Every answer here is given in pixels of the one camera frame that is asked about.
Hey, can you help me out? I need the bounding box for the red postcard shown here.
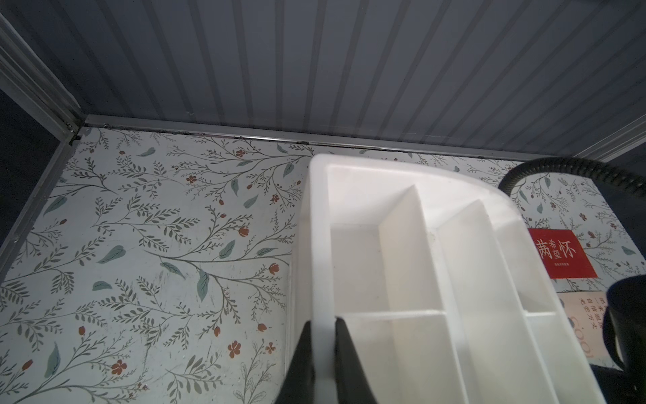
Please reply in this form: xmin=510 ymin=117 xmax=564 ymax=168
xmin=529 ymin=228 xmax=597 ymax=279

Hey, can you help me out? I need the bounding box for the pink good luck postcard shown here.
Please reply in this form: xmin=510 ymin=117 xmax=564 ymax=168
xmin=558 ymin=291 xmax=612 ymax=367

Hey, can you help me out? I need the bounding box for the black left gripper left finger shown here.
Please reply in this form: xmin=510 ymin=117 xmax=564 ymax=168
xmin=275 ymin=322 xmax=315 ymax=404

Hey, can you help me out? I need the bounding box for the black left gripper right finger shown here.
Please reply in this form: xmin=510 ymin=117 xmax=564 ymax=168
xmin=335 ymin=317 xmax=377 ymax=404

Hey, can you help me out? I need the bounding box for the white plastic drawer organizer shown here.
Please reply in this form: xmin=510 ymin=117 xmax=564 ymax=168
xmin=285 ymin=154 xmax=604 ymax=403

